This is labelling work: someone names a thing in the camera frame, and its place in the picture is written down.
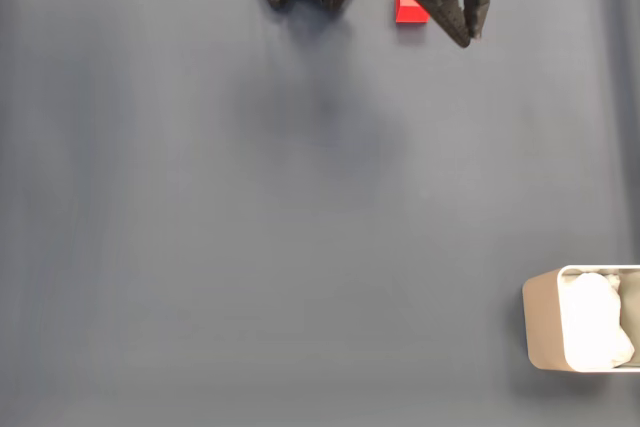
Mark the red cube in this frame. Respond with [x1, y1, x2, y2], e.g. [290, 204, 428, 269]
[394, 0, 431, 25]

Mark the beige rounded box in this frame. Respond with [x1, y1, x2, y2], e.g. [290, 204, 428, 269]
[521, 264, 640, 374]

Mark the blue-grey table mat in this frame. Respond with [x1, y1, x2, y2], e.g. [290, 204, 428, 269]
[0, 0, 640, 427]

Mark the white crumpled paper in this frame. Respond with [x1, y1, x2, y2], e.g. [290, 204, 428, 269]
[562, 271, 636, 370]

